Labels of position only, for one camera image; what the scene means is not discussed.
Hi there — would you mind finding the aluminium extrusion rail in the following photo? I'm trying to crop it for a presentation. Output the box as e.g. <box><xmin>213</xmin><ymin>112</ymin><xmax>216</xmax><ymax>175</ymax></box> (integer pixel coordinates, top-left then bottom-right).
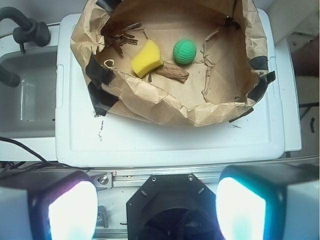
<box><xmin>88</xmin><ymin>155</ymin><xmax>320</xmax><ymax>189</ymax></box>

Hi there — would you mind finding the white plastic bin lid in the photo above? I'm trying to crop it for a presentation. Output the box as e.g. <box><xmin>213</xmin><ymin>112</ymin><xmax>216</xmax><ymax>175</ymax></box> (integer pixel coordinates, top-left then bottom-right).
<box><xmin>55</xmin><ymin>14</ymin><xmax>286</xmax><ymax>168</ymax></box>

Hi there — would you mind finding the yellow sponge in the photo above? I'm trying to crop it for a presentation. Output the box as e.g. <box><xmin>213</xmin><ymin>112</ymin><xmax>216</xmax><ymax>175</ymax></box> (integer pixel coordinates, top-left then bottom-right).
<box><xmin>130</xmin><ymin>39</ymin><xmax>164</xmax><ymax>78</ymax></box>

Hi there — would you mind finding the green foam ball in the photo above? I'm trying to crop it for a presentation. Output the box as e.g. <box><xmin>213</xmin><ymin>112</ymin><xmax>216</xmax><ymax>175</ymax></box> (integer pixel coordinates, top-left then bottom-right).
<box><xmin>172</xmin><ymin>39</ymin><xmax>197</xmax><ymax>65</ymax></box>

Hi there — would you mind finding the black octagonal mount plate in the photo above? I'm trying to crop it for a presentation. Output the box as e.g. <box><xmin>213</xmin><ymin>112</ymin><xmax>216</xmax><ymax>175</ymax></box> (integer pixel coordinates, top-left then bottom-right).
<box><xmin>126</xmin><ymin>174</ymin><xmax>224</xmax><ymax>240</ymax></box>

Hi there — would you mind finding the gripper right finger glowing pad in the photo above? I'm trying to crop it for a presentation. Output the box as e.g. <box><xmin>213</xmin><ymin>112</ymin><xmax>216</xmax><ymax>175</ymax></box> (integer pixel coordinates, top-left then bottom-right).
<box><xmin>215</xmin><ymin>163</ymin><xmax>320</xmax><ymax>240</ymax></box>

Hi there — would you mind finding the black cable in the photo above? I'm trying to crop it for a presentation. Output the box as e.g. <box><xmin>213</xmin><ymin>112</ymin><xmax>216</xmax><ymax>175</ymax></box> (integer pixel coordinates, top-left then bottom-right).
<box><xmin>0</xmin><ymin>136</ymin><xmax>88</xmax><ymax>180</ymax></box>

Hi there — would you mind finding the crumpled brown paper bag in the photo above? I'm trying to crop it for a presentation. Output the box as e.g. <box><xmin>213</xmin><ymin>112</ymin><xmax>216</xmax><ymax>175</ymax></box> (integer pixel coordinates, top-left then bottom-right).
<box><xmin>70</xmin><ymin>0</ymin><xmax>276</xmax><ymax>127</ymax></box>

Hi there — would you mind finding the brown wooden stick piece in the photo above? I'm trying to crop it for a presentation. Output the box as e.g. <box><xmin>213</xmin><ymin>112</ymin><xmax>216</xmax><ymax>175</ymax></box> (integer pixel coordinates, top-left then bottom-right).
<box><xmin>156</xmin><ymin>61</ymin><xmax>190</xmax><ymax>83</ymax></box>

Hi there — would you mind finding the grey plastic sink basin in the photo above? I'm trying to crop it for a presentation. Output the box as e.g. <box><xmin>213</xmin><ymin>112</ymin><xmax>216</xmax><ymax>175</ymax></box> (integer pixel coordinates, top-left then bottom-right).
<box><xmin>0</xmin><ymin>46</ymin><xmax>57</xmax><ymax>139</ymax></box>

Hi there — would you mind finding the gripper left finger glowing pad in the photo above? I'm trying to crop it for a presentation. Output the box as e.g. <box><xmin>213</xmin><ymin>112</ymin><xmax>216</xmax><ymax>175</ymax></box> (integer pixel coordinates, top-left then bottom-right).
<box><xmin>0</xmin><ymin>169</ymin><xmax>98</xmax><ymax>240</ymax></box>

